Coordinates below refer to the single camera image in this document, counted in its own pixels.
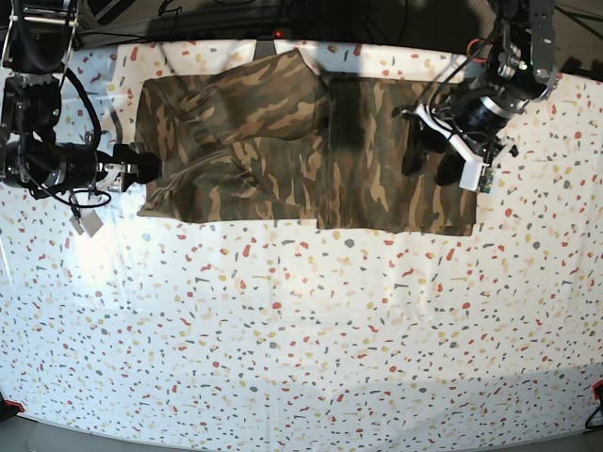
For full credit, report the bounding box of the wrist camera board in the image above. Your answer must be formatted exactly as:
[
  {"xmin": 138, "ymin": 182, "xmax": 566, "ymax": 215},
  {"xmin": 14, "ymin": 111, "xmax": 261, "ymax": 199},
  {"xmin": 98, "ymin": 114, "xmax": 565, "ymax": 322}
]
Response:
[
  {"xmin": 477, "ymin": 167, "xmax": 498, "ymax": 195},
  {"xmin": 70, "ymin": 211, "xmax": 104, "ymax": 237}
]

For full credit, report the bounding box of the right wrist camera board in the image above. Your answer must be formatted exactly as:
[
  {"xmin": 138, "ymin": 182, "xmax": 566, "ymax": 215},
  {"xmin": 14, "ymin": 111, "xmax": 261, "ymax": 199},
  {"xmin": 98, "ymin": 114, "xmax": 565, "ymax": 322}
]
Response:
[{"xmin": 70, "ymin": 211, "xmax": 104, "ymax": 237}]

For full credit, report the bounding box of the red clamp left corner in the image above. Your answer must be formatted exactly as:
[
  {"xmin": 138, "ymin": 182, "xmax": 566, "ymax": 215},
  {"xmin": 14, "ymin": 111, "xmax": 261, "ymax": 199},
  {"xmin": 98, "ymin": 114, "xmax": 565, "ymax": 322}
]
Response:
[{"xmin": 0, "ymin": 399, "xmax": 24, "ymax": 417}]

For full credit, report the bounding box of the red clamp right corner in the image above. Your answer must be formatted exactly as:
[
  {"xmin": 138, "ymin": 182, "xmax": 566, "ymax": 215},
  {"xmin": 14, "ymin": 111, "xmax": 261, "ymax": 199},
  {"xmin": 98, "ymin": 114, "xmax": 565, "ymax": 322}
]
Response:
[{"xmin": 591, "ymin": 380, "xmax": 603, "ymax": 404}]

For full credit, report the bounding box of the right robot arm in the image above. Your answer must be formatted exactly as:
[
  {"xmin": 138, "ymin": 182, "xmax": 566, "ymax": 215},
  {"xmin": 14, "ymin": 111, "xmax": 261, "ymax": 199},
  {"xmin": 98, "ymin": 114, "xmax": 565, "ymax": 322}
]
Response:
[{"xmin": 1, "ymin": 1, "xmax": 160, "ymax": 235}]

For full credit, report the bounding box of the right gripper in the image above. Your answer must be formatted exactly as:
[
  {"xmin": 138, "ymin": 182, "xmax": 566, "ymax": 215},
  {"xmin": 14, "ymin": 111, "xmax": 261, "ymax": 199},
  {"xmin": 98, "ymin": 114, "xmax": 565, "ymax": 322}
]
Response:
[{"xmin": 70, "ymin": 144, "xmax": 161, "ymax": 216}]

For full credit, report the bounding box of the grey camera mount base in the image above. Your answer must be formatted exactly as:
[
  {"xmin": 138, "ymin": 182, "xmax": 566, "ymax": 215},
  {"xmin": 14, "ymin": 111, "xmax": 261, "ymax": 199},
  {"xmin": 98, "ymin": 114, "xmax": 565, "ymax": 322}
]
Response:
[{"xmin": 253, "ymin": 40, "xmax": 276, "ymax": 60}]

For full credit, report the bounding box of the red clamp corner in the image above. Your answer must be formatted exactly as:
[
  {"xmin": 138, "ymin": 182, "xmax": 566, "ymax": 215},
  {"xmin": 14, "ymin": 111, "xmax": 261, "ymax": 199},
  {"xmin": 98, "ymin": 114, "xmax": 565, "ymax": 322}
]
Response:
[
  {"xmin": 591, "ymin": 380, "xmax": 603, "ymax": 404},
  {"xmin": 0, "ymin": 399, "xmax": 24, "ymax": 417}
]

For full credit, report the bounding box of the black power strip red light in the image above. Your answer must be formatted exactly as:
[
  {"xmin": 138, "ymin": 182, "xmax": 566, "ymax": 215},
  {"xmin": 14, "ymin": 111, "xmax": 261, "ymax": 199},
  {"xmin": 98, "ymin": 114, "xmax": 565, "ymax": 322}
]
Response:
[{"xmin": 187, "ymin": 27, "xmax": 296, "ymax": 40}]

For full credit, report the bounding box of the camouflage T-shirt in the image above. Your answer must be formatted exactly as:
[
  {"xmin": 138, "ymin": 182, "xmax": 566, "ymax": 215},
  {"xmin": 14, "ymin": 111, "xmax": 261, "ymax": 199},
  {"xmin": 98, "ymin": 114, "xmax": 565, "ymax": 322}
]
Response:
[{"xmin": 136, "ymin": 51, "xmax": 477, "ymax": 236}]

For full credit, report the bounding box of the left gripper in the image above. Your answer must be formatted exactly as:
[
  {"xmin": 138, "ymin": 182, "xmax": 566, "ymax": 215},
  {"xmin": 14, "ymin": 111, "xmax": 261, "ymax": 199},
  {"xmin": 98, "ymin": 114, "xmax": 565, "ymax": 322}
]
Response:
[{"xmin": 393, "ymin": 104, "xmax": 518, "ymax": 193}]

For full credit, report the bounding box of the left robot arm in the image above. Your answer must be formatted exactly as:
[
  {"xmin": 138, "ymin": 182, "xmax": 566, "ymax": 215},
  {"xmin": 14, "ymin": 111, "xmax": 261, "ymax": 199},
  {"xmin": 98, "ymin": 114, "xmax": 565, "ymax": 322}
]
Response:
[{"xmin": 393, "ymin": 1, "xmax": 559, "ymax": 194}]

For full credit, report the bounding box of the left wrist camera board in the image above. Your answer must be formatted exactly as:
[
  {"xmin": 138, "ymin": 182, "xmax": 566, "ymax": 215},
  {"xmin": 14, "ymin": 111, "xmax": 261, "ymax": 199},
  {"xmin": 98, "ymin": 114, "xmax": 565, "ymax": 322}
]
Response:
[{"xmin": 477, "ymin": 167, "xmax": 498, "ymax": 195}]

